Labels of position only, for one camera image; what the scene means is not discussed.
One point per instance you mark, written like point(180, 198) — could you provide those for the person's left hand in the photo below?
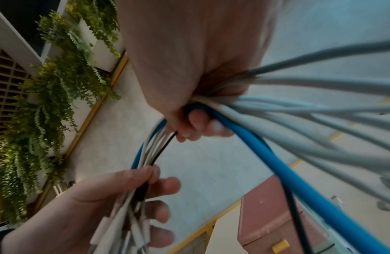
point(72, 218)

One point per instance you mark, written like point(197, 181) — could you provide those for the pink and green drawer box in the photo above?
point(264, 218)

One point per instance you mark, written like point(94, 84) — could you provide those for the green plants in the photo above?
point(50, 99)

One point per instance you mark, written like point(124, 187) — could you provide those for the yellow mesh fence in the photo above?
point(198, 233)

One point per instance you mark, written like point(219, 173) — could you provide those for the brown lattice panel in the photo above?
point(6, 86)

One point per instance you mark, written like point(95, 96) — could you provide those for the white frame beam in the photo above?
point(15, 37)

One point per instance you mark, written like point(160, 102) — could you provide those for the person's right hand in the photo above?
point(188, 49)

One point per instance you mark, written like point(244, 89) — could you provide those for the white table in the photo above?
point(224, 238)

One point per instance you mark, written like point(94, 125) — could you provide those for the white planter box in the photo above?
point(103, 57)

